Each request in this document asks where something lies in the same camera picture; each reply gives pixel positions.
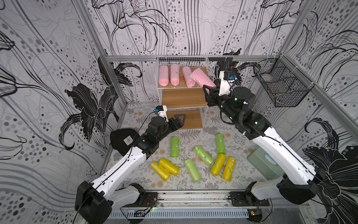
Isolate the green tissue box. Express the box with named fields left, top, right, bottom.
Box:
left=247, top=147, right=284, bottom=180

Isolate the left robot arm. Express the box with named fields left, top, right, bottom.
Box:
left=75, top=114, right=186, bottom=224

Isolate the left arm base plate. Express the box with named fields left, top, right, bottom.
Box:
left=124, top=191, right=158, bottom=208

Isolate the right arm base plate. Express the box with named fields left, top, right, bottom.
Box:
left=228, top=191, right=270, bottom=208

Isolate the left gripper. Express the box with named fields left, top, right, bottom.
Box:
left=155, top=114, right=186, bottom=142

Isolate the white slotted cable duct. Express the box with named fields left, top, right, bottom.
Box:
left=108, top=208, right=249, bottom=219

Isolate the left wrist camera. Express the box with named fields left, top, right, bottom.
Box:
left=154, top=105, right=168, bottom=122

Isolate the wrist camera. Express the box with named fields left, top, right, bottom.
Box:
left=154, top=105, right=168, bottom=122
left=219, top=71, right=237, bottom=96

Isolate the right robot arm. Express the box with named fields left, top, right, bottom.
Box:
left=202, top=85, right=326, bottom=205

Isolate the yellow trash bag roll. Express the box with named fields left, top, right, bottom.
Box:
left=222, top=157, right=235, bottom=182
left=151, top=161, right=171, bottom=182
left=210, top=153, right=226, bottom=176
left=159, top=158, right=180, bottom=176

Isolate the white wire wooden shelf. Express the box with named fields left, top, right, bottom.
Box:
left=155, top=56, right=212, bottom=129

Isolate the black baseball cap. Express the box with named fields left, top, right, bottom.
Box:
left=110, top=128, right=137, bottom=156

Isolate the pink trash bag roll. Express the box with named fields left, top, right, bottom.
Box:
left=170, top=64, right=180, bottom=86
left=190, top=68, right=216, bottom=88
left=182, top=67, right=196, bottom=88
left=158, top=65, right=169, bottom=86

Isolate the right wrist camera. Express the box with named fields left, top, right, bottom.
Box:
left=219, top=71, right=237, bottom=96

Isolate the black wire wall basket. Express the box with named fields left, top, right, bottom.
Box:
left=253, top=59, right=314, bottom=107

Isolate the green trash bag roll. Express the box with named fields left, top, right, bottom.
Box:
left=193, top=146, right=214, bottom=166
left=184, top=159, right=201, bottom=182
left=171, top=137, right=180, bottom=158
left=215, top=134, right=226, bottom=155

